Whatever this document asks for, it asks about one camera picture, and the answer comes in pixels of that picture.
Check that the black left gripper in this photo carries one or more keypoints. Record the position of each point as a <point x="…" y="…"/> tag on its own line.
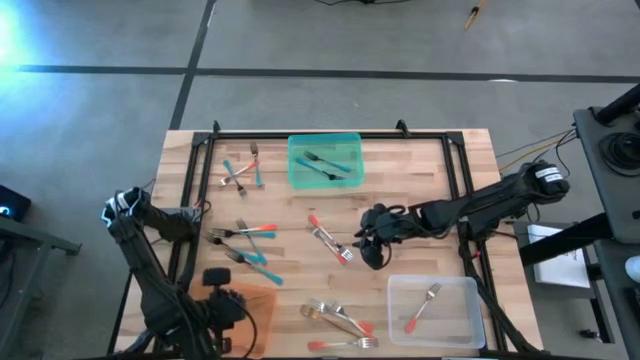
<point x="225" y="310"/>

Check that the white paper box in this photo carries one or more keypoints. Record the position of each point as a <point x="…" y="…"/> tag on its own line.
<point x="560" y="272"/>

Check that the dark grey side table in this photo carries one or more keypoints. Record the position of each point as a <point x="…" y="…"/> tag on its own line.
<point x="615" y="310"/>

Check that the white round object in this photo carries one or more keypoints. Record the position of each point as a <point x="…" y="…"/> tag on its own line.
<point x="634" y="270"/>

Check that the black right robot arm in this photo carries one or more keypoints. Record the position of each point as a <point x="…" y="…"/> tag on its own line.
<point x="490" y="200"/>

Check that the yellow black floor tool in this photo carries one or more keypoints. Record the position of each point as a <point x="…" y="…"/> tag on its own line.
<point x="472" y="19"/>

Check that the teal plastic bin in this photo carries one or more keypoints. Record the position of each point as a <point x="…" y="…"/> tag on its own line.
<point x="327" y="142"/>

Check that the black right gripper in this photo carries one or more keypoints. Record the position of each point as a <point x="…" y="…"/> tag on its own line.
<point x="395" y="227"/>

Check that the dark grey equipment cart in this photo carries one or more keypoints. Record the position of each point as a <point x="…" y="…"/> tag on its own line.
<point x="595" y="200"/>

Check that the black pole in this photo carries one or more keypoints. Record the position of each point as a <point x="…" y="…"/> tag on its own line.
<point x="620" y="105"/>

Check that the black frame clamp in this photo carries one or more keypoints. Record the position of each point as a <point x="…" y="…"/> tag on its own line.
<point x="216" y="126"/>
<point x="402" y="127"/>

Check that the black device blue light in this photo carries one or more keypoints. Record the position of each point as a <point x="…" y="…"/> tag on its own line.
<point x="15" y="200"/>

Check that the grey metal stand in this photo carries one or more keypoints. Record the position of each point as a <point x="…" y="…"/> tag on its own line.
<point x="35" y="235"/>

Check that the small black floor object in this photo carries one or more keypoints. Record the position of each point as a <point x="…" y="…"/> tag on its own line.
<point x="590" y="334"/>

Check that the clear plastic bin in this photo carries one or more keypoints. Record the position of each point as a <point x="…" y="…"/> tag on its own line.
<point x="460" y="310"/>

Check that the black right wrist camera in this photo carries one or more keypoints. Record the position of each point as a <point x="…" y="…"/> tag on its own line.
<point x="373" y="214"/>

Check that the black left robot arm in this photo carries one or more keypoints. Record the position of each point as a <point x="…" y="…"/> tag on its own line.
<point x="145" y="270"/>

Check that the orange plastic bin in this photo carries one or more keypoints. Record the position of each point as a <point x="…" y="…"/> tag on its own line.
<point x="262" y="320"/>

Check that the black stand bar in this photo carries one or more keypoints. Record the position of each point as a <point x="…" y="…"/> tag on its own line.
<point x="575" y="237"/>

